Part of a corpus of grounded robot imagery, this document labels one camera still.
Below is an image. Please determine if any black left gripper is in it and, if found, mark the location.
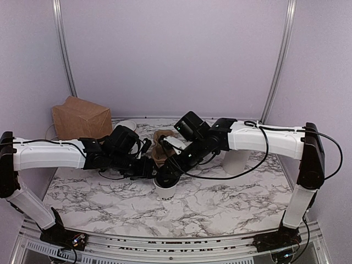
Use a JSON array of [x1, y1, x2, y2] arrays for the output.
[[109, 150, 162, 180]]

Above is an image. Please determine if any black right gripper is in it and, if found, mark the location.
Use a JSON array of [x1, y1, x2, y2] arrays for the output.
[[162, 137, 209, 179]]

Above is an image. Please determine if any white paper coffee cup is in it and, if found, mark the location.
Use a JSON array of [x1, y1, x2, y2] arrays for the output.
[[153, 179, 176, 201]]

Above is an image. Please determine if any black plastic cup lid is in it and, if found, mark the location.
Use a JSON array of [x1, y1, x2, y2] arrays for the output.
[[155, 177, 179, 189]]

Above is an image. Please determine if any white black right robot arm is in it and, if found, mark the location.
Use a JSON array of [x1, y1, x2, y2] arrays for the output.
[[154, 112, 325, 246]]

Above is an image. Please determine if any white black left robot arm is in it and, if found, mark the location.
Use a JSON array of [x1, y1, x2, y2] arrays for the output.
[[1, 125, 155, 245]]

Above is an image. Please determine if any brown paper takeout bag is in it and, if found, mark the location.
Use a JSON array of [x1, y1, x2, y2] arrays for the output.
[[52, 96, 113, 140]]

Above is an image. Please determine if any brown cardboard cup carrier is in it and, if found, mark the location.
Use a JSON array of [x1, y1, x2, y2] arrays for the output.
[[151, 130, 175, 168]]

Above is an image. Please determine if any white utensil holder cup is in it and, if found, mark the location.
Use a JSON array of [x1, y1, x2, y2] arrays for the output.
[[222, 150, 251, 175]]

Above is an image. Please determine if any orange white bowl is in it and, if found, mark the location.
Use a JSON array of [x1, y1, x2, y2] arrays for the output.
[[117, 120, 137, 131]]

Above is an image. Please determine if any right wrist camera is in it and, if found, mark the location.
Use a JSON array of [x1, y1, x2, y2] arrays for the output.
[[159, 136, 186, 155]]

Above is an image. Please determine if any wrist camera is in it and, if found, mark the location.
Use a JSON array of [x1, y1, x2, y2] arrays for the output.
[[135, 138, 152, 158], [159, 136, 186, 155]]

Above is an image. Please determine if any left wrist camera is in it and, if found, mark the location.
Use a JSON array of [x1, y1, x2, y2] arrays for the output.
[[135, 138, 152, 158]]

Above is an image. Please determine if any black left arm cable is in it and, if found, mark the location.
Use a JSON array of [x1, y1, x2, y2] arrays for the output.
[[13, 139, 146, 181]]

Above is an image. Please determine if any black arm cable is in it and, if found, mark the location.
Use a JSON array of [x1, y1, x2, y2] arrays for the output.
[[162, 120, 344, 181], [13, 139, 146, 181]]

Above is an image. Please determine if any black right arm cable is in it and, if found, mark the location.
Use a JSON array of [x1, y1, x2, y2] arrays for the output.
[[162, 120, 344, 181]]

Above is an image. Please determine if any right aluminium corner post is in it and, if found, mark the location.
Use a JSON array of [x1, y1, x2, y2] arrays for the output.
[[260, 0, 297, 123]]

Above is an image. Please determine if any aluminium corner post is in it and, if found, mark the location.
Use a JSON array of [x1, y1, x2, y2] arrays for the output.
[[260, 0, 297, 123], [52, 0, 78, 97]]

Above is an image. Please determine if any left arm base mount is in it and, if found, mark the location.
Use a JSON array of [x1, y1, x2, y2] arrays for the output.
[[39, 207, 89, 251]]

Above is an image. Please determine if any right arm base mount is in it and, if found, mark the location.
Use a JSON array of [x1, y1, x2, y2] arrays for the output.
[[252, 220, 302, 252]]

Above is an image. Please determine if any left aluminium corner post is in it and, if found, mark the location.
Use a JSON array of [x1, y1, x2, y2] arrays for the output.
[[52, 0, 78, 97]]

